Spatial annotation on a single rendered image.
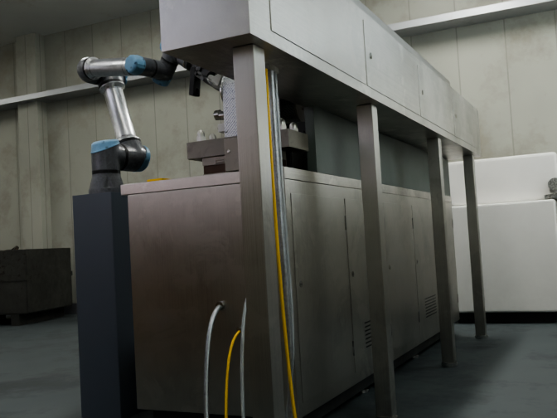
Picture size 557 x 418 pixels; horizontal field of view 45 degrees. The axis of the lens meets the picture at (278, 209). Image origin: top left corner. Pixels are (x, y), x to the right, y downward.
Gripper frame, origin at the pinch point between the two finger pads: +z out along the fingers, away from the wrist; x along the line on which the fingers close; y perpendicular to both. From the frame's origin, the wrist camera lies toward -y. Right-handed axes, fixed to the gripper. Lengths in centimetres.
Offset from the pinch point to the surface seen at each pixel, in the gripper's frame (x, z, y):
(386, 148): 81, 43, 12
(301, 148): -18, 49, 4
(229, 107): -8.0, 10.9, -2.0
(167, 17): -92, 32, 22
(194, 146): -27.7, 18.6, -17.0
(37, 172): 343, -367, -260
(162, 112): 361, -273, -116
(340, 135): 19.3, 44.1, 10.7
